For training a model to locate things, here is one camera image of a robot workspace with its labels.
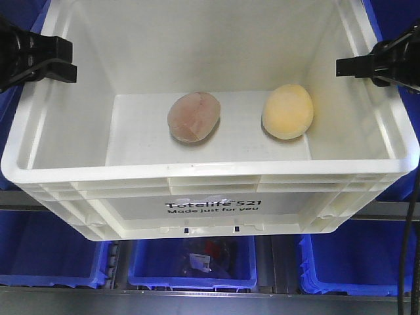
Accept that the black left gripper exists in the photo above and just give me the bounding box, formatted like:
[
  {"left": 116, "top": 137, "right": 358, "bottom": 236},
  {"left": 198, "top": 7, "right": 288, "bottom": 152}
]
[{"left": 1, "top": 15, "right": 77, "bottom": 92}]

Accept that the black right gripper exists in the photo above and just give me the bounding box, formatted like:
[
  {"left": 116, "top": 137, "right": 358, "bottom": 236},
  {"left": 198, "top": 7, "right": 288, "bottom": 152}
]
[{"left": 335, "top": 22, "right": 419, "bottom": 92}]

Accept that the yellow plush ball toy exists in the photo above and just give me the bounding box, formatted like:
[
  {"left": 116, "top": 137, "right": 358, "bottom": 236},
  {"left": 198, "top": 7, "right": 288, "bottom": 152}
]
[{"left": 262, "top": 84, "right": 314, "bottom": 140}]

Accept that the white plastic tote box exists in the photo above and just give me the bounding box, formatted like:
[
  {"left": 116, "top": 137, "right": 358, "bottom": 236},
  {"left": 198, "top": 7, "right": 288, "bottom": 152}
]
[{"left": 1, "top": 1, "right": 419, "bottom": 241}]

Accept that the pink plush ball toy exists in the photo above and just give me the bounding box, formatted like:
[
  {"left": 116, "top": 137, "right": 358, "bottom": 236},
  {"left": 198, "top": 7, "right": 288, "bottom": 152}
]
[{"left": 167, "top": 92, "right": 221, "bottom": 143}]

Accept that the blue bin lower left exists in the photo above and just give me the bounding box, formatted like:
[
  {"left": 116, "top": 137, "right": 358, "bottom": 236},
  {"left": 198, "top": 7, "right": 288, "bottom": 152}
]
[{"left": 1, "top": 211, "right": 111, "bottom": 288}]

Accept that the blue bin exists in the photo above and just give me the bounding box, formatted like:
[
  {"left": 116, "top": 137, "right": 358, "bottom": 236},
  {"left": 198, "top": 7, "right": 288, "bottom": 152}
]
[
  {"left": 1, "top": 211, "right": 111, "bottom": 288},
  {"left": 298, "top": 220, "right": 405, "bottom": 297},
  {"left": 128, "top": 236, "right": 257, "bottom": 291}
]

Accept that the blue bin lower right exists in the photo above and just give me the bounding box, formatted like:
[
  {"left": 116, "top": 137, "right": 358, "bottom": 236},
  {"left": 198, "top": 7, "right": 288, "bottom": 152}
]
[{"left": 298, "top": 220, "right": 405, "bottom": 297}]

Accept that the grey metal shelf rack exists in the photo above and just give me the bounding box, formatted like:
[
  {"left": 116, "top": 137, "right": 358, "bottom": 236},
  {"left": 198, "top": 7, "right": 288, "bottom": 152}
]
[{"left": 0, "top": 190, "right": 420, "bottom": 315}]

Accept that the packaged item in bin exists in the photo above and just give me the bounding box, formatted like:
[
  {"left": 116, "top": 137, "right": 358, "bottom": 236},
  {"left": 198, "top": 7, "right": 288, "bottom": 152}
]
[{"left": 180, "top": 238, "right": 238, "bottom": 279}]

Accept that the blue bin lower middle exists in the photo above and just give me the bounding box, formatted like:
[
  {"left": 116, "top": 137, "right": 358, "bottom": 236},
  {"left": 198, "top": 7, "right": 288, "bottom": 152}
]
[{"left": 128, "top": 236, "right": 257, "bottom": 291}]

